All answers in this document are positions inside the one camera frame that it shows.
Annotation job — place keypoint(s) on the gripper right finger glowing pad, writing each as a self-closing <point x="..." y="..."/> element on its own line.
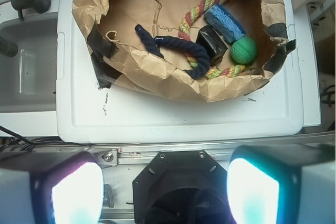
<point x="291" y="183"/>

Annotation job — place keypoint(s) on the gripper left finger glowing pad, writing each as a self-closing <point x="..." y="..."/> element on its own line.
<point x="51" y="187"/>

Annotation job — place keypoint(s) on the white plastic bin lid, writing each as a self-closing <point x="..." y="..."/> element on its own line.
<point x="117" y="115"/>

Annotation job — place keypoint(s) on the green textured ball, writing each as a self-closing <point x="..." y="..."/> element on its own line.
<point x="244" y="50"/>

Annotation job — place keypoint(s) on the black taped block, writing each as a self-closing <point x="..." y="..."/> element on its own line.
<point x="210" y="40"/>

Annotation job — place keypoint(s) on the brown paper bag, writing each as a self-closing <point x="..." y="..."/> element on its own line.
<point x="108" y="28"/>

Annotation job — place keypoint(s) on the blue sponge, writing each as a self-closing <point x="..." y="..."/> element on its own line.
<point x="220" y="19"/>

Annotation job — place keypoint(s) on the silver corner bracket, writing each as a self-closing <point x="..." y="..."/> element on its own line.
<point x="107" y="158"/>

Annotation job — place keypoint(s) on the aluminium rail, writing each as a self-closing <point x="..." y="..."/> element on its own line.
<point x="220" y="150"/>

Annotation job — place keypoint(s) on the black octagonal mount plate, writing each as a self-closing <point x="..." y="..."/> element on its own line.
<point x="181" y="187"/>

